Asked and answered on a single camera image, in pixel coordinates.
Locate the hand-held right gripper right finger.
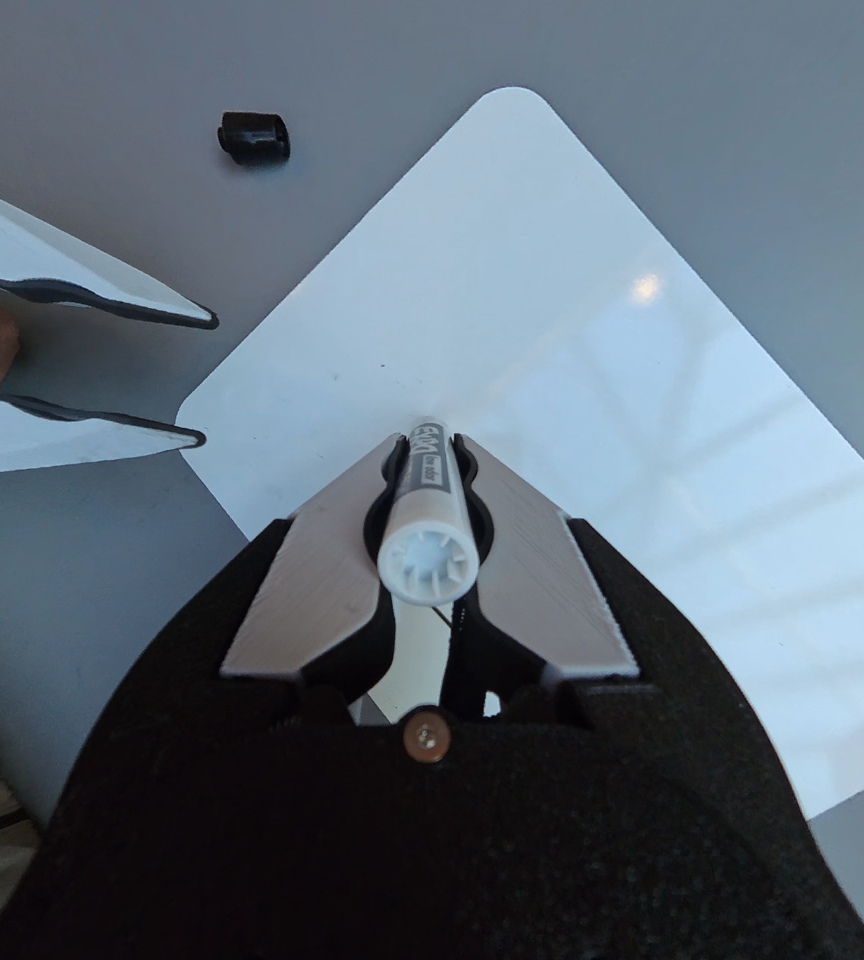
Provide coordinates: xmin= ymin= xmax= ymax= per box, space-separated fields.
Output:
xmin=450 ymin=432 xmax=641 ymax=704

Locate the white whiteboard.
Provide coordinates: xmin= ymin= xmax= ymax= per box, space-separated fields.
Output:
xmin=177 ymin=86 xmax=864 ymax=820

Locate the black marker cap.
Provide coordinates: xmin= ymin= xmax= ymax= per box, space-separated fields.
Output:
xmin=216 ymin=111 xmax=292 ymax=164

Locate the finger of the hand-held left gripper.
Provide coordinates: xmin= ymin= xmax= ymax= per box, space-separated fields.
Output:
xmin=0 ymin=174 xmax=220 ymax=331
xmin=0 ymin=393 xmax=208 ymax=479

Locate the grey desk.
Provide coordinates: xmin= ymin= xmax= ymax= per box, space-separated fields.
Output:
xmin=0 ymin=0 xmax=864 ymax=960

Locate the white dry erase marker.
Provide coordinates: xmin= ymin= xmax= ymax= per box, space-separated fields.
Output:
xmin=378 ymin=416 xmax=481 ymax=607

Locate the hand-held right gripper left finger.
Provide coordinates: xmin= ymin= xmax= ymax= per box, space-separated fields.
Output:
xmin=220 ymin=433 xmax=406 ymax=704

